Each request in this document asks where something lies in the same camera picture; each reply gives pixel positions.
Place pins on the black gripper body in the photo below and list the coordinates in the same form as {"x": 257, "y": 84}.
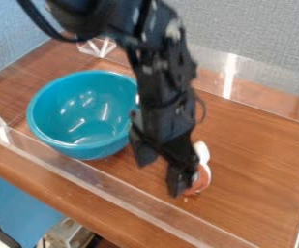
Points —
{"x": 163, "y": 124}

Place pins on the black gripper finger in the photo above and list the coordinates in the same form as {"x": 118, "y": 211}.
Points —
{"x": 181, "y": 180}
{"x": 143, "y": 153}

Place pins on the brown and white toy mushroom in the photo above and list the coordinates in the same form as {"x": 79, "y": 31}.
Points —
{"x": 202, "y": 179}

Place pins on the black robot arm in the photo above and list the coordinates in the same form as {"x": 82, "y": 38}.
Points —
{"x": 149, "y": 30}

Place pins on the blue bowl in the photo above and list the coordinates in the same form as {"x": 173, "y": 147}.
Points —
{"x": 79, "y": 113}

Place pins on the clear acrylic front barrier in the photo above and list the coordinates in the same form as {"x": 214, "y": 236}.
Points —
{"x": 105, "y": 203}

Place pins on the clear acrylic barrier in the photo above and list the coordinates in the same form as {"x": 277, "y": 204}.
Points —
{"x": 250, "y": 82}
{"x": 105, "y": 203}

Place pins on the clear acrylic back barrier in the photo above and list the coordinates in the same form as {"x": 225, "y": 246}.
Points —
{"x": 250, "y": 82}

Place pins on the white box under table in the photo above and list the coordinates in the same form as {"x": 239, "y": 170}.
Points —
{"x": 66, "y": 235}

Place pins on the clear acrylic corner bracket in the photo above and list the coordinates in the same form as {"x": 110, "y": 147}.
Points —
{"x": 98, "y": 47}

